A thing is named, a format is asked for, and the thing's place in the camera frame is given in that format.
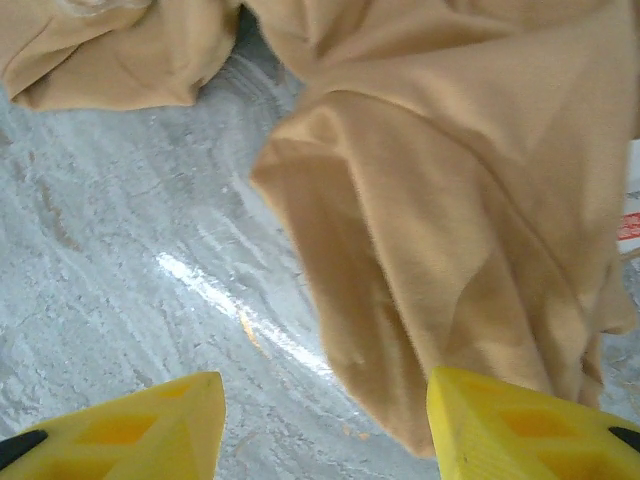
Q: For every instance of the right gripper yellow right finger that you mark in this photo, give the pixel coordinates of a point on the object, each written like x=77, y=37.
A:
x=465, y=415

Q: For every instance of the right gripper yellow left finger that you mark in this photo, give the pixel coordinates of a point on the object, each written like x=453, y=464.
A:
x=195, y=425

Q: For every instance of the tan inside-out t-shirt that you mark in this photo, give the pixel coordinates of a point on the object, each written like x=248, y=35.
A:
x=450, y=200

